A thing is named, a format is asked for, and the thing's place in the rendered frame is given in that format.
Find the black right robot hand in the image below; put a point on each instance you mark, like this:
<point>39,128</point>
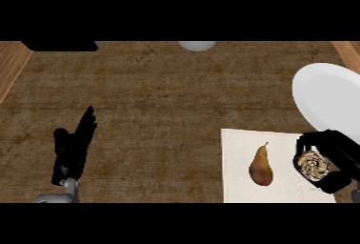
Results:
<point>338,149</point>

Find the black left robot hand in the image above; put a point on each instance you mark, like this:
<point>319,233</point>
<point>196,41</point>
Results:
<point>70,152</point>

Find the swirled frosting cupcake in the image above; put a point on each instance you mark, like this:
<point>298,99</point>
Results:
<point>313,166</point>

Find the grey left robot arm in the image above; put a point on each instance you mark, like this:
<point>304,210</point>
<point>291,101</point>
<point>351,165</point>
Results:
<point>64,194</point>

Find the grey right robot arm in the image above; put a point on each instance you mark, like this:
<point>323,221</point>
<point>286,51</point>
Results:
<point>356,194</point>

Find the white plate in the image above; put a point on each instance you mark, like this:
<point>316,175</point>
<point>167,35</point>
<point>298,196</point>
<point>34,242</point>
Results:
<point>331,98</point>

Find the brown yellow pear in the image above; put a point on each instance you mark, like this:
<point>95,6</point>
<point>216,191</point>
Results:
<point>261,168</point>

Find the black appliance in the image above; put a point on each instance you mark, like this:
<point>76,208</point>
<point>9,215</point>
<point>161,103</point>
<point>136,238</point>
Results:
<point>61,45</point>

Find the pale grey round object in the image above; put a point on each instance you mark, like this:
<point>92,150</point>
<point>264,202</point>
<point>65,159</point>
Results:
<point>196,45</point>

